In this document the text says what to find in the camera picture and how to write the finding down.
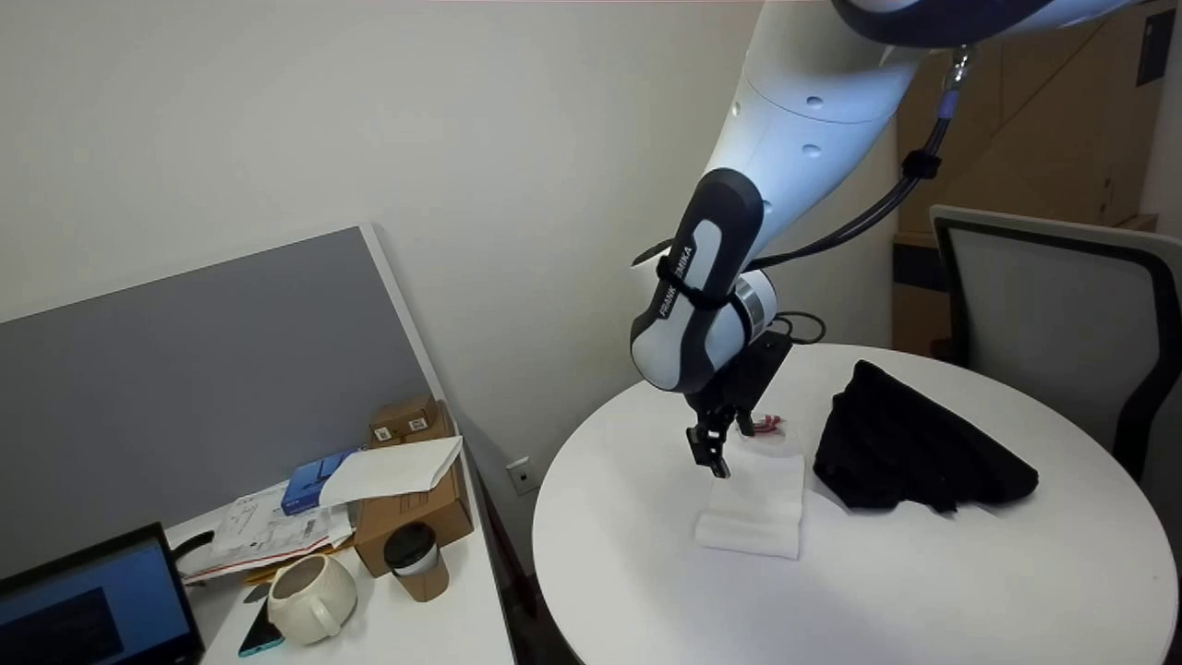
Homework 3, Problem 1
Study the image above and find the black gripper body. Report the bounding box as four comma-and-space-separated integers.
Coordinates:
683, 327, 797, 442

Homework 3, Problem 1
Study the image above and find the red striped white towel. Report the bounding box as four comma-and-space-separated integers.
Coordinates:
692, 414, 814, 560

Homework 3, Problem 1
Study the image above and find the black crumpled cloth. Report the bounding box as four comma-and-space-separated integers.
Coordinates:
810, 357, 1040, 520

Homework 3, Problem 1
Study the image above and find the small cardboard box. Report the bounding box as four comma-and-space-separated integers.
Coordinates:
366, 394, 459, 452

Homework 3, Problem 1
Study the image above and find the large cardboard box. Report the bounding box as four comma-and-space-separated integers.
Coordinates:
345, 459, 479, 579

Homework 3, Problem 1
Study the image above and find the brown paper coffee cup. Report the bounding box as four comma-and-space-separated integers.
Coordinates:
380, 520, 453, 605

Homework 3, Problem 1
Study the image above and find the grey mesh office chair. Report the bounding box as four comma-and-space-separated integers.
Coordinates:
927, 201, 1182, 504

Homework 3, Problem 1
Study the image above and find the white office desk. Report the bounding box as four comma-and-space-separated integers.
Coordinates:
169, 440, 520, 665

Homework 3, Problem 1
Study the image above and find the brown wooden door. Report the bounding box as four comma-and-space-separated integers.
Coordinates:
889, 0, 1170, 357

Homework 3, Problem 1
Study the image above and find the blue pouch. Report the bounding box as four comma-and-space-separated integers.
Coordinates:
277, 446, 353, 517

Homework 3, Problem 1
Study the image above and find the white tape roll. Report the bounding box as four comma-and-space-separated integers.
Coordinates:
262, 549, 366, 651

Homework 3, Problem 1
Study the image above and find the grey desk partition panel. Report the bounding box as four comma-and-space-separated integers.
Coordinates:
0, 217, 469, 584

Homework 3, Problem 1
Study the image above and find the black laptop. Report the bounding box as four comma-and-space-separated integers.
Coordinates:
0, 520, 206, 665

